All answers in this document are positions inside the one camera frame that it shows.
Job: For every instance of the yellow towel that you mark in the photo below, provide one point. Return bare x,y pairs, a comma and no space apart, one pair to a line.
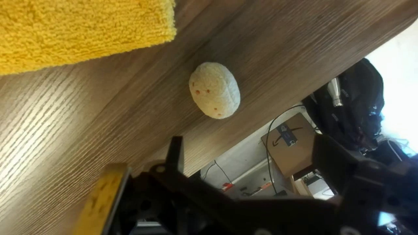
78,29

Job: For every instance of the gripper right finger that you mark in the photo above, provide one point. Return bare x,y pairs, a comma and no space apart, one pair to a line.
365,182

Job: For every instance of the beige plush potato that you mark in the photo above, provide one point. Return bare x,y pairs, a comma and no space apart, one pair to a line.
215,91

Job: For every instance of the yellow flat bar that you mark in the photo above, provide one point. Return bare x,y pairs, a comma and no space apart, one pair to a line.
101,199

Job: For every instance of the black bag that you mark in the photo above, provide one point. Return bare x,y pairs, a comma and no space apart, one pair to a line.
356,111

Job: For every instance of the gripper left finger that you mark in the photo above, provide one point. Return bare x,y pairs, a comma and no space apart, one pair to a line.
169,189

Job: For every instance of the silver bottle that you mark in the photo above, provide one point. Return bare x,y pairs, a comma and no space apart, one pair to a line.
335,93

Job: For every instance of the cardboard box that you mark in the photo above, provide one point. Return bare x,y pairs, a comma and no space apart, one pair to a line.
294,153

